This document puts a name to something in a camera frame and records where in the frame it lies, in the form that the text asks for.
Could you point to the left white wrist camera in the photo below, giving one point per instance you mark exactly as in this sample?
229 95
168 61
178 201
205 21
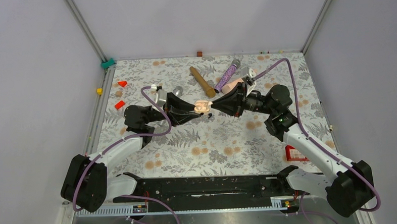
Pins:
160 97

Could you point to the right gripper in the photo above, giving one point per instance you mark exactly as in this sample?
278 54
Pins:
233 103

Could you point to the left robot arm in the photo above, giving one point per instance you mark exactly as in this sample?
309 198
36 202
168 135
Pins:
87 183

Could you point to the gold microphone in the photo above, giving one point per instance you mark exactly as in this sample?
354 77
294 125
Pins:
208 90

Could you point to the red box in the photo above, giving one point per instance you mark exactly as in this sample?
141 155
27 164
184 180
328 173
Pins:
293 154

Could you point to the pink microphone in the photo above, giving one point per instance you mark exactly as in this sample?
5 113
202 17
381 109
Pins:
232 84

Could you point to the yellow cube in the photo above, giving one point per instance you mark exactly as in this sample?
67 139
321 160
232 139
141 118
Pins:
99 91

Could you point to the teal corner clip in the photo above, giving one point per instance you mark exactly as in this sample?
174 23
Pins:
105 65

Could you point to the silver microphone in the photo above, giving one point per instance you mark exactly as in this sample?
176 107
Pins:
178 91

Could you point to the red triangle block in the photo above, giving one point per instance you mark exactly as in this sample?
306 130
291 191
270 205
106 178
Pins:
122 83

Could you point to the floral table mat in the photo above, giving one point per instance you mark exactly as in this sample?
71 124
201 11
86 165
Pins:
219 146

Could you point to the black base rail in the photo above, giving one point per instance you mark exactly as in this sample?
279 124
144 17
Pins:
206 193

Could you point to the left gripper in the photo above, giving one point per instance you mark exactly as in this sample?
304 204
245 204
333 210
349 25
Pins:
178 118

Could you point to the purple glitter microphone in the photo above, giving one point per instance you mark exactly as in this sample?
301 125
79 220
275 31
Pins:
227 75

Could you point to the beige charging case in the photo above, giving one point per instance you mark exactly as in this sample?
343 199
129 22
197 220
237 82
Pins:
202 107

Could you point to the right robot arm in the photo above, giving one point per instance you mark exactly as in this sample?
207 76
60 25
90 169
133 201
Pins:
346 185

